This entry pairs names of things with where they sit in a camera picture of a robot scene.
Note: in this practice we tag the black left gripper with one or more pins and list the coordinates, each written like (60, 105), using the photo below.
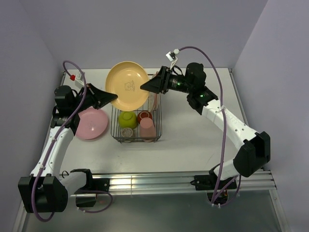
(99, 97)

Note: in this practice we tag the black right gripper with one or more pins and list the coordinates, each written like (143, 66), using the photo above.
(160, 83)

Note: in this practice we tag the pink plastic plate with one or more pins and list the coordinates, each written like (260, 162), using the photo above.
(93, 123)

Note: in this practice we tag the orange plastic plate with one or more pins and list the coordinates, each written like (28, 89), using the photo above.
(125, 79)

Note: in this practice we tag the lime green bowl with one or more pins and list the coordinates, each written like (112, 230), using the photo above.
(127, 120)

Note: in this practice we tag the orange black mug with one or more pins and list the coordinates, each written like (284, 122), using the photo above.
(143, 114)

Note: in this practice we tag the speckled ceramic small cup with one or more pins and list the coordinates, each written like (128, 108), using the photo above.
(127, 135)

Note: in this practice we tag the salmon pink cup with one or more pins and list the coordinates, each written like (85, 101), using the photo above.
(147, 130)

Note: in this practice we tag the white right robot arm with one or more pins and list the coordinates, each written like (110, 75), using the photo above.
(253, 147)

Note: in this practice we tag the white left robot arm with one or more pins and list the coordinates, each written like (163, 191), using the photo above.
(44, 191)

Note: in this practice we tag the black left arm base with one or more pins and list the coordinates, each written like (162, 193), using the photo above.
(87, 196)

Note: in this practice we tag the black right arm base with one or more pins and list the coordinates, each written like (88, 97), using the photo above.
(208, 182)

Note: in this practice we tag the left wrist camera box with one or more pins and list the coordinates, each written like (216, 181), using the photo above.
(77, 79)

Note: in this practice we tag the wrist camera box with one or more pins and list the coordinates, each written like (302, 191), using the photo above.
(172, 57)
(77, 79)

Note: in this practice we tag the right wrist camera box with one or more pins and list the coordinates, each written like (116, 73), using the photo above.
(172, 57)

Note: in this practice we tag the black wire dish rack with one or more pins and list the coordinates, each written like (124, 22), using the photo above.
(157, 120)

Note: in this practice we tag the aluminium frame rail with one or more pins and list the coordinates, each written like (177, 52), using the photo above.
(175, 182)

